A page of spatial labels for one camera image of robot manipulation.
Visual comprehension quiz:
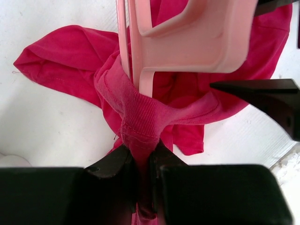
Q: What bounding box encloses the red t shirt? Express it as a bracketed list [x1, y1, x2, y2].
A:
[14, 0, 293, 225]

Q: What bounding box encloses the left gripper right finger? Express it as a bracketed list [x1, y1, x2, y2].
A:
[150, 142, 293, 225]

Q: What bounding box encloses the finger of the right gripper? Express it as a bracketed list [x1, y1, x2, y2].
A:
[210, 79, 300, 141]
[254, 0, 299, 16]

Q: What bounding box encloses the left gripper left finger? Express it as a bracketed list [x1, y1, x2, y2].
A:
[0, 146, 135, 225]

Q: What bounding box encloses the pink hanger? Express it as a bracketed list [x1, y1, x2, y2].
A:
[116, 0, 257, 97]

